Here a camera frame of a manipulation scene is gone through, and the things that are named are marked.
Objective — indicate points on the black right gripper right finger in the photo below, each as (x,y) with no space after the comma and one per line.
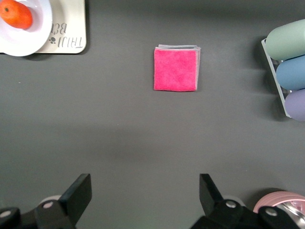
(212,205)

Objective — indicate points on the pink folded cloth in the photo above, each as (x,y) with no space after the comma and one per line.
(175,69)

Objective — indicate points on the metal scoop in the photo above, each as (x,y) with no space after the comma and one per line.
(294,214)

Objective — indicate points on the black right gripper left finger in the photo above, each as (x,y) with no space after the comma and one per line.
(76,198)

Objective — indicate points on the blue cup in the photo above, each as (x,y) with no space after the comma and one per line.
(291,72)

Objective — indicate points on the pink ribbed bowl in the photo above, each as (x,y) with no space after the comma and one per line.
(274,199)

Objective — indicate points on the green cup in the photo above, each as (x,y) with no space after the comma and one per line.
(288,40)

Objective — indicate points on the cream tray with bear print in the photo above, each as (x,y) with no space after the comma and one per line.
(71,23)

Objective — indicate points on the purple cup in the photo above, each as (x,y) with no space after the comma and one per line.
(296,105)

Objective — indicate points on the white round plate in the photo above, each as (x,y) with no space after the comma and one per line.
(28,40)

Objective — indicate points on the orange fruit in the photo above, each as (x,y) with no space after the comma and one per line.
(16,15)

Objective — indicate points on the white rack with wooden rod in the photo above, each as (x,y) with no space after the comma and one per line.
(273,71)

